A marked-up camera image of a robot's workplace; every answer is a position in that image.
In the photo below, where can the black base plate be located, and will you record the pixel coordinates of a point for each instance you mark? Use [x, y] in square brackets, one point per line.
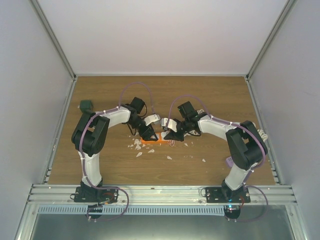
[221, 194]
[88, 194]

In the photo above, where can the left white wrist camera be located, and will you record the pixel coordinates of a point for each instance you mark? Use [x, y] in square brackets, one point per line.
[152, 119]

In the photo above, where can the green cube plug adapter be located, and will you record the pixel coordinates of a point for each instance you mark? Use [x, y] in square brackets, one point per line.
[85, 105]

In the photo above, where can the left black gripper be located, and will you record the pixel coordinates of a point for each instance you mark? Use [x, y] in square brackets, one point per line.
[146, 137]

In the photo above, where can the aluminium front rail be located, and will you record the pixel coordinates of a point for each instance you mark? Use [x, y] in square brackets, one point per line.
[160, 195]

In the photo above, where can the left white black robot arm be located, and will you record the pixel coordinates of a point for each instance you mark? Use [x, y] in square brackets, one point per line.
[90, 135]

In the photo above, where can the orange power strip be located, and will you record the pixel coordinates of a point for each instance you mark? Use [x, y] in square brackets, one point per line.
[159, 141]

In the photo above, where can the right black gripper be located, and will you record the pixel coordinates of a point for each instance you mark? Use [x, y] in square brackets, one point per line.
[174, 136]

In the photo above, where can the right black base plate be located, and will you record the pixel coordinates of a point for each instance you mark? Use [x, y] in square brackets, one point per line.
[221, 194]

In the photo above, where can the purple power strip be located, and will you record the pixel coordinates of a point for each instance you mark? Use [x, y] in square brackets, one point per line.
[229, 161]

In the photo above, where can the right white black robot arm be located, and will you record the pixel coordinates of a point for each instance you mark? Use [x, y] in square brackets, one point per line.
[246, 146]

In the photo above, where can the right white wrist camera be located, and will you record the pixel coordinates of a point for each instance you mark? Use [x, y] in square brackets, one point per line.
[169, 123]

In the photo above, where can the grey slotted cable duct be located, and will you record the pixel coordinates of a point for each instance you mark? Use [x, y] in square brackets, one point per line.
[134, 210]

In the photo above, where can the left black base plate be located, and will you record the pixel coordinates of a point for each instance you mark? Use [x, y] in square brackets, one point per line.
[88, 194]

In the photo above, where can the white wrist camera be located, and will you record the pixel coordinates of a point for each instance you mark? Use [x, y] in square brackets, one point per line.
[152, 119]
[169, 123]

